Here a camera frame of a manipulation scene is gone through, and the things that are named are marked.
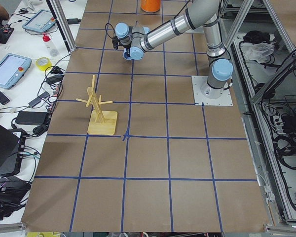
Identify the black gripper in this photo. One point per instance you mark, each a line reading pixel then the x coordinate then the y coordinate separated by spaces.
pixel 125 47

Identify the light blue plastic cup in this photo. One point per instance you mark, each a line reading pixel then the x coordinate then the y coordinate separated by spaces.
pixel 126 54

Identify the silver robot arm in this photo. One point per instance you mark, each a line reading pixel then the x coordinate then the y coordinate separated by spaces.
pixel 201 13

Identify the wooden cup rack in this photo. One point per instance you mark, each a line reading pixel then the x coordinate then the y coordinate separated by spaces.
pixel 101 122

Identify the orange can with silver lid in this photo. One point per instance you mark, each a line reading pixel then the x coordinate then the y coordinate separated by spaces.
pixel 150 6

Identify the black power adapter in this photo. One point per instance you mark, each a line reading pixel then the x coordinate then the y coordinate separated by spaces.
pixel 72 21

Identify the red cap squeeze bottle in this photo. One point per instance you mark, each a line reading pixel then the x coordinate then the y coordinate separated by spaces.
pixel 50 45

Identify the far teach pendant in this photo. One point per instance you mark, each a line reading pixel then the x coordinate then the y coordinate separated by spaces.
pixel 40 22

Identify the teach pendant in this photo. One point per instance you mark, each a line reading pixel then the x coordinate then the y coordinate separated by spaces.
pixel 12 68
pixel 40 22

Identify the yellow tape roll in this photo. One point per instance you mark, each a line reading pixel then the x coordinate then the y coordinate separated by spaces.
pixel 43 64

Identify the large black power brick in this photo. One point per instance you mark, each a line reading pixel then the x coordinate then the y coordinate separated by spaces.
pixel 31 118

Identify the near teach pendant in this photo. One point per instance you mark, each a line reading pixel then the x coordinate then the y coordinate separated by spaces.
pixel 12 68

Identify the black smartphone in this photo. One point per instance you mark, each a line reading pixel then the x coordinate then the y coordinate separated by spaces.
pixel 4 99

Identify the white crumpled cloth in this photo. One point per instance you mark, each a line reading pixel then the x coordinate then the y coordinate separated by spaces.
pixel 259 52

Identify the black laptop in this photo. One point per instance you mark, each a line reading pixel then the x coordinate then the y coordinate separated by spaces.
pixel 12 143

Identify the aluminium frame post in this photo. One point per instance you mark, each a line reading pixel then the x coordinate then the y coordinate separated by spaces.
pixel 63 26

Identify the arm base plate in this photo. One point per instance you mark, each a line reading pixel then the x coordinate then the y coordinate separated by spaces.
pixel 207 96

